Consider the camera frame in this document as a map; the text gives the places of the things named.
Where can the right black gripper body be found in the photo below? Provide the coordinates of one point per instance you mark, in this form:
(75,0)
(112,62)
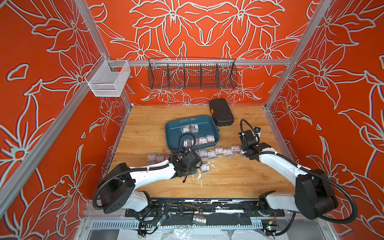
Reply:
(246,149)

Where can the blue plastic storage tray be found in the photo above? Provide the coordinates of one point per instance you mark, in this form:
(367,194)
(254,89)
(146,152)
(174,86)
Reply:
(178,133)

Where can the black wire wall basket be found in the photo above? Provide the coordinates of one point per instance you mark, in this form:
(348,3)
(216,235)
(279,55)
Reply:
(193,73)

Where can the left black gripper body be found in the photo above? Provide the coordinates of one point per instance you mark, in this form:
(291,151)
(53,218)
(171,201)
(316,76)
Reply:
(191,171)

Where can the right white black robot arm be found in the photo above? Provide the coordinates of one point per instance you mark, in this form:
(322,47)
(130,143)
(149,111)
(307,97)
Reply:
(314,194)

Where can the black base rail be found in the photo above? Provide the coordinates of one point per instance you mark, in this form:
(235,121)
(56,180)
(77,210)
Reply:
(235,213)

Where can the white wire wall basket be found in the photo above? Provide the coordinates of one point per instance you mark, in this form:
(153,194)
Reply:
(108,78)

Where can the black tool case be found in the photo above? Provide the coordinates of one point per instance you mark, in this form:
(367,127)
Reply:
(221,112)

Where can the twelfth removed paper clip box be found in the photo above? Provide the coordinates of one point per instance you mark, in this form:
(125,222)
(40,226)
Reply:
(152,158)

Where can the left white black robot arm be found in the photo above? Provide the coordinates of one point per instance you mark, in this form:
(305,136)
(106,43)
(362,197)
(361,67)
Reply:
(118,189)

